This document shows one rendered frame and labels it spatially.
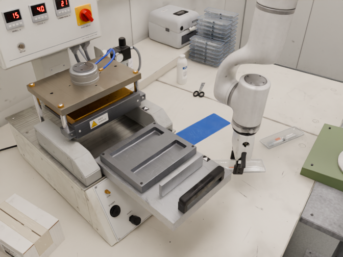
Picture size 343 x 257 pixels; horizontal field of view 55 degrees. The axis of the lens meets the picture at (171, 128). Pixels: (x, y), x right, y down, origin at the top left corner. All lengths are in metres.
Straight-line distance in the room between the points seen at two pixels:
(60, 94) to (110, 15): 0.94
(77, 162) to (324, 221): 0.74
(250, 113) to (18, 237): 0.69
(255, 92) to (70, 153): 0.51
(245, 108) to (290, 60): 2.51
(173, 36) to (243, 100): 1.04
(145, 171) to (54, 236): 0.32
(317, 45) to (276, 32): 2.47
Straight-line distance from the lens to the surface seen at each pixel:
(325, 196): 1.20
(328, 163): 1.25
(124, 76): 0.98
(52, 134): 0.98
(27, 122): 1.18
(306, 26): 3.26
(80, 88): 0.94
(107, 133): 1.05
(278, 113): 1.51
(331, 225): 1.13
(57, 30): 1.05
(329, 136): 1.37
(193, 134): 1.32
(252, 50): 0.85
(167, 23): 1.89
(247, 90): 0.89
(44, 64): 1.10
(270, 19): 0.81
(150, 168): 0.85
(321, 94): 1.72
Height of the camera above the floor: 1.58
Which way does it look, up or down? 38 degrees down
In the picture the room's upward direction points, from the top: straight up
